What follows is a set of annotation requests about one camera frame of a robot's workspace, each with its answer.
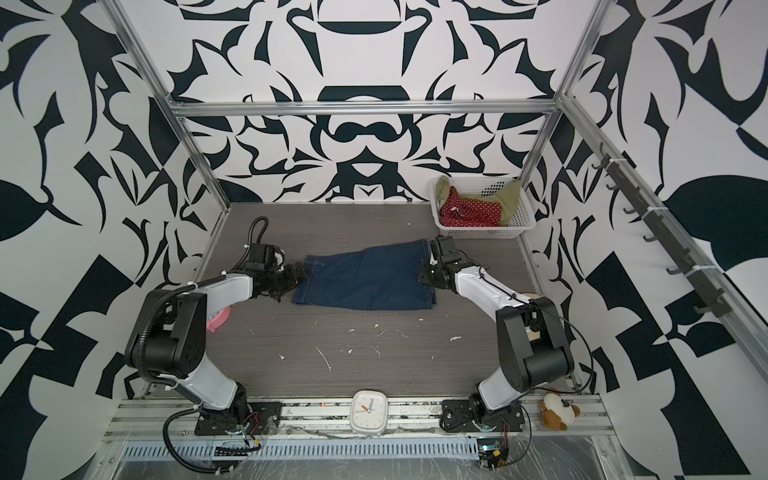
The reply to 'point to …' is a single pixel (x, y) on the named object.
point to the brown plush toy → (557, 414)
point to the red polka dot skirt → (459, 212)
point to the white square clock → (369, 412)
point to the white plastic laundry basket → (522, 219)
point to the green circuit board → (492, 452)
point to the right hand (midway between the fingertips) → (424, 269)
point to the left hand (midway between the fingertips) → (303, 272)
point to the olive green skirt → (505, 196)
